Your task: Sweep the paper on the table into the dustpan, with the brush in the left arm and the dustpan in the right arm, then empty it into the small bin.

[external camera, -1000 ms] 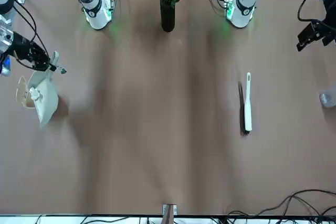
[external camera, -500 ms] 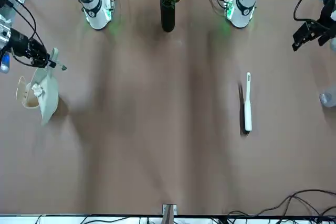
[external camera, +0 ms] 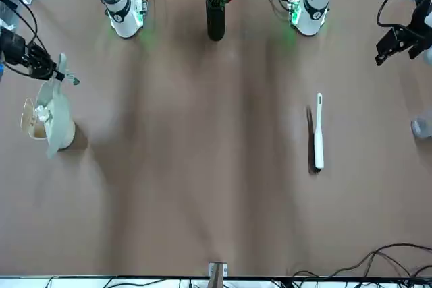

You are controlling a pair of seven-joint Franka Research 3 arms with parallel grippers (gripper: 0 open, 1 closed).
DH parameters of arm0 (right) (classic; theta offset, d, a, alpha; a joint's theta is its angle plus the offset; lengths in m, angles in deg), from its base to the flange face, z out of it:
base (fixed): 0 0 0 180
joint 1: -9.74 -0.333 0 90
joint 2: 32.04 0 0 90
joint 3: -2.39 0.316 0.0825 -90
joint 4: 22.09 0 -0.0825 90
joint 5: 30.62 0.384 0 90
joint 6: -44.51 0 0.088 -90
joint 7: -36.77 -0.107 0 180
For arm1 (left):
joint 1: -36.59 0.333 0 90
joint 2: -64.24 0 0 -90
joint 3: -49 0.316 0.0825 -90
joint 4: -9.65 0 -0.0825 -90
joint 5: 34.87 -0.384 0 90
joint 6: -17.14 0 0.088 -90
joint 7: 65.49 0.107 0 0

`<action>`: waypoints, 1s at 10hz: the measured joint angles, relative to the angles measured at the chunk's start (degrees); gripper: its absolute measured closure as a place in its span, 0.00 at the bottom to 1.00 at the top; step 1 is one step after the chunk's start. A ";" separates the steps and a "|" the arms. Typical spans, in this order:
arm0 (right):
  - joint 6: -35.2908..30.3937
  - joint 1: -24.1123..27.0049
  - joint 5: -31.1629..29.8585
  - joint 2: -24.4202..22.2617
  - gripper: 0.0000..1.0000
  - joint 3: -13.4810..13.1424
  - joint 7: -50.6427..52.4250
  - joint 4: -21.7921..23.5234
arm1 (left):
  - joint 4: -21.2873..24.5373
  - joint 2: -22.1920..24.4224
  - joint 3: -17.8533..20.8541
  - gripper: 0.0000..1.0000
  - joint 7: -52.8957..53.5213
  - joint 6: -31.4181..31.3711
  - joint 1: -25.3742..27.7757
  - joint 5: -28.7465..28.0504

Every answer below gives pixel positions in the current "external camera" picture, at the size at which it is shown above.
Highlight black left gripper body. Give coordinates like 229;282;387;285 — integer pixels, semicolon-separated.
406;0;432;45

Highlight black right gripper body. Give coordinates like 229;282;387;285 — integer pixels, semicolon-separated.
0;26;27;66

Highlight white paper ball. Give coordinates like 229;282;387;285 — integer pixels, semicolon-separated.
33;105;52;123

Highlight pale plastic dustpan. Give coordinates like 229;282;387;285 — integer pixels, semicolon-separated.
33;53;82;160

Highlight white brush black bristles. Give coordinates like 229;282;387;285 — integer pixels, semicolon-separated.
306;92;325;174

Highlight small beige bin with lid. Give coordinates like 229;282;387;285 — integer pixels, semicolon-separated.
20;97;76;150

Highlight clear bottle blue cap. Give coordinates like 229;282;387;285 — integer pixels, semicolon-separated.
410;105;432;140

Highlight black vase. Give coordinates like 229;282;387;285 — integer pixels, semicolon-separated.
205;0;226;42

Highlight aluminium frame post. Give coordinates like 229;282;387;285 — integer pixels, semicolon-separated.
208;262;228;288

